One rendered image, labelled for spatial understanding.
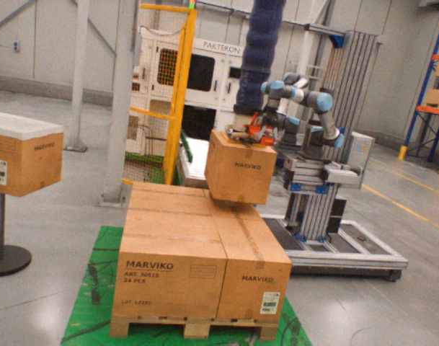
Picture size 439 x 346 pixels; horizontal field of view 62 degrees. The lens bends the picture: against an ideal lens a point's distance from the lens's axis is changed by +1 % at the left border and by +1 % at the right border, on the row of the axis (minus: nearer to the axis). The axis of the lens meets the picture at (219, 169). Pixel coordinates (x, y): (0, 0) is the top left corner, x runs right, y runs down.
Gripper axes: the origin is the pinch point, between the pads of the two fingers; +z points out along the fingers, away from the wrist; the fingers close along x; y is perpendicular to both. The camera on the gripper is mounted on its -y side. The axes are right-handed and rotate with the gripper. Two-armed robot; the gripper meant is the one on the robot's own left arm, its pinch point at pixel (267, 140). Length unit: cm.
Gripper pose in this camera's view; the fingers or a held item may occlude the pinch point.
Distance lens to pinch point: 222.5
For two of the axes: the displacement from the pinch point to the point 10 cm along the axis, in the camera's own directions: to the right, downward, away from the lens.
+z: -1.6, 9.5, 2.6
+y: -1.5, -2.9, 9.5
